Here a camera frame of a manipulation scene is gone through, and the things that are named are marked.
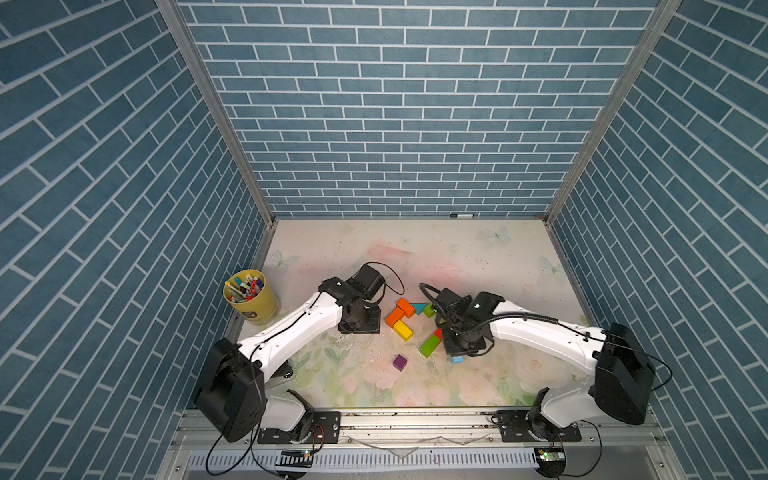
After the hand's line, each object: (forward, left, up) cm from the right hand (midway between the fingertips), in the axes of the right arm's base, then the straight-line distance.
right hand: (452, 353), depth 80 cm
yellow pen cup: (+12, +61, +4) cm, 62 cm away
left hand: (+3, +21, +4) cm, 21 cm away
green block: (+3, +8, +17) cm, 19 cm away
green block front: (+3, +6, -6) cm, 9 cm away
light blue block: (-2, -1, +1) cm, 3 cm away
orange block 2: (+12, +17, -5) cm, 21 cm away
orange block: (+15, +14, -4) cm, 21 cm away
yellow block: (+7, +14, -4) cm, 16 cm away
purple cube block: (-2, +14, -4) cm, 15 cm away
